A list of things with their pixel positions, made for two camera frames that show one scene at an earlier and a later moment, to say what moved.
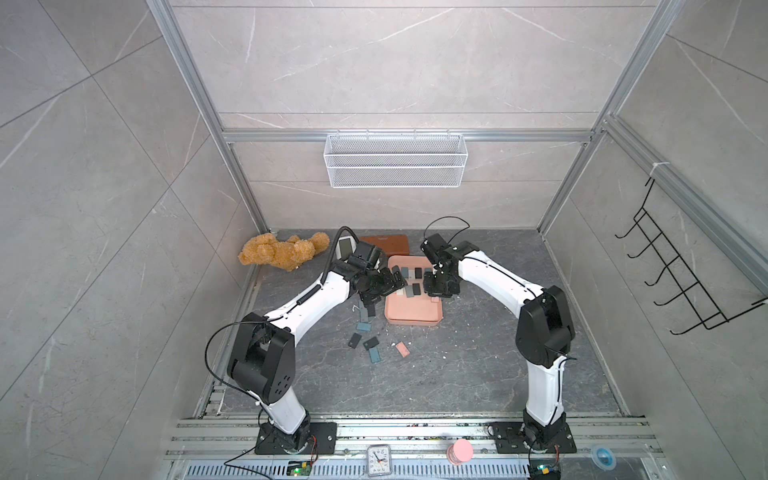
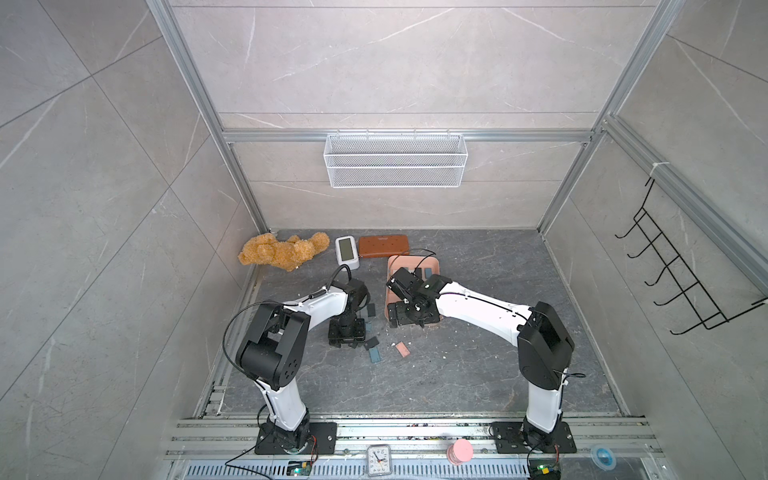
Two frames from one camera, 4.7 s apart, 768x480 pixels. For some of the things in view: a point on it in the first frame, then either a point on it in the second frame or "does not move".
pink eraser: (403, 349) does not move
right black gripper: (429, 287) → (399, 309)
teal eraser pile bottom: (374, 355) does not move
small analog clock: (379, 460) does not move
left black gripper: (391, 286) → (337, 336)
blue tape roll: (603, 458) does not move
